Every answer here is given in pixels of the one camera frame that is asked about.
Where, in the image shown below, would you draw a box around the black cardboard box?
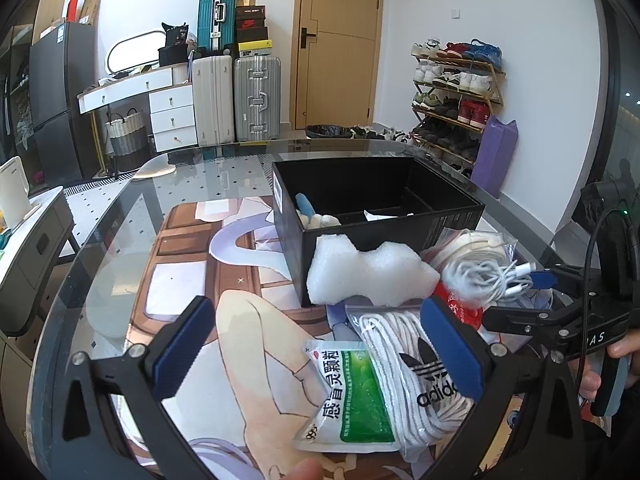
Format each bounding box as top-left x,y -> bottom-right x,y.
271,156 -> 487,308

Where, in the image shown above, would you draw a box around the grey side cabinet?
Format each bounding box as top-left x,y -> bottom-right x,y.
0,187 -> 81,336

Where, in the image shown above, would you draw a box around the rows of racked shoes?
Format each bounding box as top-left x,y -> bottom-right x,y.
410,37 -> 503,168

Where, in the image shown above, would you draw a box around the person's right hand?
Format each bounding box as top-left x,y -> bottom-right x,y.
580,331 -> 640,405

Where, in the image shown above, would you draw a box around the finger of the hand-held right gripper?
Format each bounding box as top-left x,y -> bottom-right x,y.
482,305 -> 593,358
530,262 -> 601,292

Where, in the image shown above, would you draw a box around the white diamond-pattern rug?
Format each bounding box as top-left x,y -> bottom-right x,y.
62,152 -> 281,261

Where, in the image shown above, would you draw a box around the red packet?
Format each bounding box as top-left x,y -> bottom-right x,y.
432,282 -> 486,331

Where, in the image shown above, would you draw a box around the white dresser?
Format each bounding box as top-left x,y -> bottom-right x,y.
77,62 -> 197,153

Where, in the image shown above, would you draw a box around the purple bag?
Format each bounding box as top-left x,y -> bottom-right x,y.
470,115 -> 518,198

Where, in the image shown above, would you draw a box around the silver suitcase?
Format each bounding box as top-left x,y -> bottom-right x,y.
233,54 -> 282,142

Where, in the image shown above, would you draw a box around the white suitcase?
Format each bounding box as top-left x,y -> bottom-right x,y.
192,54 -> 236,147

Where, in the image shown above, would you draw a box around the white appliance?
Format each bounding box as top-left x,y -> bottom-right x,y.
0,156 -> 31,226

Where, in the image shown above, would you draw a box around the bagged white shoelaces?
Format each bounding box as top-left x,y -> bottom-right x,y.
345,305 -> 501,463

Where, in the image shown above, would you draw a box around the scattered loose shoe pairs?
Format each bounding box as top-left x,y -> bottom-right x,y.
350,125 -> 416,143

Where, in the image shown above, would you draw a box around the green white medicine packet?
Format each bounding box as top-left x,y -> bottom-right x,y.
292,339 -> 401,456

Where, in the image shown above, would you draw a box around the wooden shoe rack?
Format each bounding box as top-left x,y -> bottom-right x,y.
410,40 -> 506,171

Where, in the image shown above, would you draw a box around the white cable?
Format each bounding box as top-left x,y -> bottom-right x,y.
442,257 -> 538,306

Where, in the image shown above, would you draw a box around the black bag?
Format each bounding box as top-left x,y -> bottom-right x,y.
158,22 -> 191,67

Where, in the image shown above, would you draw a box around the person's left hand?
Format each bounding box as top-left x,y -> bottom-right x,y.
272,460 -> 326,480

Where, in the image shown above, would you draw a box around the white trash bin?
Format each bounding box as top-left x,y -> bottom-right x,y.
305,124 -> 356,140

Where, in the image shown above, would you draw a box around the printed desk mat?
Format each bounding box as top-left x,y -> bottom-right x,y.
130,195 -> 616,480

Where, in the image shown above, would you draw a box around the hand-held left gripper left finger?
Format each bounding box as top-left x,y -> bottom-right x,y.
60,296 -> 216,480

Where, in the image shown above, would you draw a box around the wooden door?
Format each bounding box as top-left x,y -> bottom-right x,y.
291,0 -> 385,131

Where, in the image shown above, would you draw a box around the small clear plastic bag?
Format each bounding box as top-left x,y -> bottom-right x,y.
299,210 -> 342,232

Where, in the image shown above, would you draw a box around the white foam block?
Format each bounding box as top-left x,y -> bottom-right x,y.
306,234 -> 441,307

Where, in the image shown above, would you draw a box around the black refrigerator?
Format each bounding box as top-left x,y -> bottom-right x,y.
28,21 -> 98,186

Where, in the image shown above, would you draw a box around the oval mirror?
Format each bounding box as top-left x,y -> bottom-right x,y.
106,30 -> 168,75

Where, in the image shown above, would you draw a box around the woven laundry basket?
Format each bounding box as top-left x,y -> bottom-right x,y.
104,109 -> 152,171

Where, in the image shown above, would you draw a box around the yellow black shoebox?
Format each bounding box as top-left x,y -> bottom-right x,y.
238,40 -> 274,59

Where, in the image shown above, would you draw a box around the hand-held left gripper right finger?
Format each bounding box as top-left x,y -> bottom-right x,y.
420,295 -> 586,480

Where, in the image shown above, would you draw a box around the teal suitcase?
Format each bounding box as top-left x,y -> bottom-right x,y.
196,0 -> 237,56

